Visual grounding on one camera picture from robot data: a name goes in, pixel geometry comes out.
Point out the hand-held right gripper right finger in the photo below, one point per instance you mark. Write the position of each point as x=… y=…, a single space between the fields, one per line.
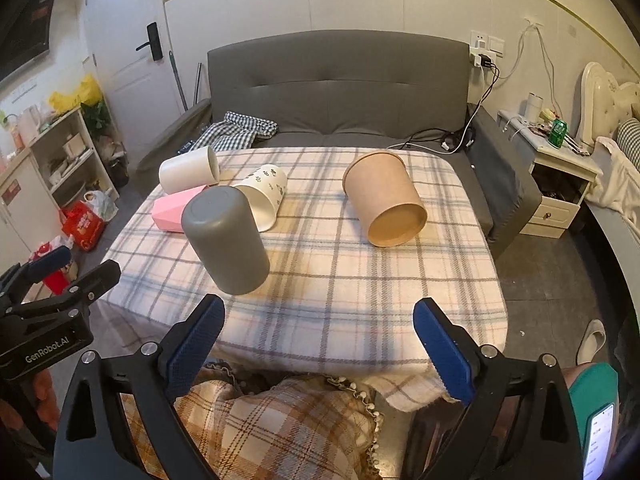
x=445 y=355

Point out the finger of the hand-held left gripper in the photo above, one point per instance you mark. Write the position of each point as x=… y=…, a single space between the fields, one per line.
x=50 y=261
x=97 y=280

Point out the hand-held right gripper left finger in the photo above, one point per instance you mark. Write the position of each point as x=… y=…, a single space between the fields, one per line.
x=192 y=347

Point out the brown paper cup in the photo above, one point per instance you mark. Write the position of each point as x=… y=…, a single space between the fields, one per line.
x=380 y=190

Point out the pink faceted cup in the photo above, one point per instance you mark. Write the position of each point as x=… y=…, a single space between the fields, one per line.
x=167 y=212

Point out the grey plastic cup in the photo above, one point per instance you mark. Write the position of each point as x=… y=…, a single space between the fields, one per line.
x=225 y=240

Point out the plain white cup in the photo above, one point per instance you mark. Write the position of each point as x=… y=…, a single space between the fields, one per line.
x=185 y=170

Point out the white leaf-print paper cup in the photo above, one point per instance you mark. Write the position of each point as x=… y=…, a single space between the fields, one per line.
x=262 y=185

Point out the red shopping bag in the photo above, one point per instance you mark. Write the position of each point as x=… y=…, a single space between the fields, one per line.
x=82 y=225

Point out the white plastic bag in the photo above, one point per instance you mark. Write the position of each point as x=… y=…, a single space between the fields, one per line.
x=102 y=205

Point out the brown plaid cushion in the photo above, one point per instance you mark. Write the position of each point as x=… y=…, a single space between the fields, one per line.
x=280 y=425

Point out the white kettle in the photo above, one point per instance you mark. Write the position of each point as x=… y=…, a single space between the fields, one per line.
x=30 y=122

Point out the plaid tablecloth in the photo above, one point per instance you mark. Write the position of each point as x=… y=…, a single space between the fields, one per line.
x=325 y=280

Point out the white open shelf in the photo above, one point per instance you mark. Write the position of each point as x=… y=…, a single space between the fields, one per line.
x=84 y=120

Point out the white slipper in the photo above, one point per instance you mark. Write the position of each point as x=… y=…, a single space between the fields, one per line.
x=592 y=340

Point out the person's teal shorts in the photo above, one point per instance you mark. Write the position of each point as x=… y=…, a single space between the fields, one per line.
x=595 y=385

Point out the yellow plastic bag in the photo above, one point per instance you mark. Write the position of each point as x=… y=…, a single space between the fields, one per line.
x=85 y=92

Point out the white nightstand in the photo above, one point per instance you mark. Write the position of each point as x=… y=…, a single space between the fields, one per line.
x=550 y=215

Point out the smartphone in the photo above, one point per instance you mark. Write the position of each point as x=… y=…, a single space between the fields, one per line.
x=600 y=440

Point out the checkered cloth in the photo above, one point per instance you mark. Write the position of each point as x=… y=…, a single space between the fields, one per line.
x=235 y=130

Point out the bed with blankets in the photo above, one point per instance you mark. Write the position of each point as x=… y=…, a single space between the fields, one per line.
x=617 y=185

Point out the green drink can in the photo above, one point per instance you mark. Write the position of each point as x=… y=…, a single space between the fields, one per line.
x=558 y=134

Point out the white door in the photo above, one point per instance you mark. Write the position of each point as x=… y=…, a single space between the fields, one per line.
x=120 y=10

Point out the white tumbler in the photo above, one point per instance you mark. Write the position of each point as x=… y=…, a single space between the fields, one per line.
x=533 y=107

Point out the grey fabric sofa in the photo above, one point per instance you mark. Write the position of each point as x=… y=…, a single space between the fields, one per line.
x=340 y=85

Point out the cream bed headboard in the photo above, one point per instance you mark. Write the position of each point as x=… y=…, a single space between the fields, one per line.
x=600 y=90

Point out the wall television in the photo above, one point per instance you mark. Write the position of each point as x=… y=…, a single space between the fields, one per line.
x=20 y=25

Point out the white wall outlet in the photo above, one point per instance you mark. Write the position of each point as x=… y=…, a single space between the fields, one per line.
x=487 y=42

